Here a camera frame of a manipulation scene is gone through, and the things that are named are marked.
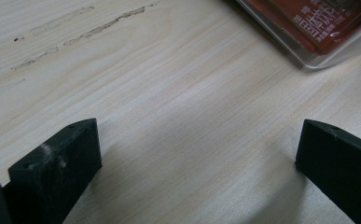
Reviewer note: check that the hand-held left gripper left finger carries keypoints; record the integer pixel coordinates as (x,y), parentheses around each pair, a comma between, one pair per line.
(57,174)

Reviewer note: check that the red packet in clear tray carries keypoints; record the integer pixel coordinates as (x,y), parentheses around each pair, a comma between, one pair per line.
(340,53)

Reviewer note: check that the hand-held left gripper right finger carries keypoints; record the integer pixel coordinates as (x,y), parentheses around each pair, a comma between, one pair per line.
(340,168)

